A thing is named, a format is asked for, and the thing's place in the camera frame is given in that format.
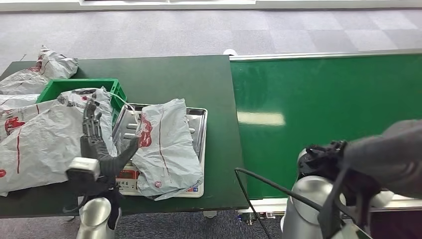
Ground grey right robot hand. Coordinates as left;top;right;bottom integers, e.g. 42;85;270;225
342;119;422;199

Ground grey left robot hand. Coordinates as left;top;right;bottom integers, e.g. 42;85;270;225
81;100;141;179

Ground grey package with red print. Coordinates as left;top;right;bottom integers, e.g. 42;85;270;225
131;98;205;201

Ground large grey labelled package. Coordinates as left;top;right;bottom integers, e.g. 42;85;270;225
0;87;118;197

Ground flat grey plastic package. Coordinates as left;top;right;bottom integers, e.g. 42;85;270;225
0;94;40;111

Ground crumpled grey plastic package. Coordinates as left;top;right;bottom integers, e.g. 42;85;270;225
0;45;79;95

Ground green conveyor belt machine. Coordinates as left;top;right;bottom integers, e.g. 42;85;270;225
229;49;422;215

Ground green plastic crate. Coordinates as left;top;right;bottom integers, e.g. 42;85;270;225
36;78;127;124

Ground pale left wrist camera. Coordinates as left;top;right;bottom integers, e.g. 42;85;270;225
66;157;101;182

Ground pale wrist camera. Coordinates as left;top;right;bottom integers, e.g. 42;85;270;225
66;157;101;182
372;190;395;208

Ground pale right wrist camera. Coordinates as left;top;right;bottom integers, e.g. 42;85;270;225
372;190;395;208

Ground thin white cable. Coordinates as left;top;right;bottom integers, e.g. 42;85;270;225
108;92;142;127

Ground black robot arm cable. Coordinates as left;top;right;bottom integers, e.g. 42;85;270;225
234;167;324;239

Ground metal conveyor bracket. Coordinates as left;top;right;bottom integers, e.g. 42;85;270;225
237;211;276;226

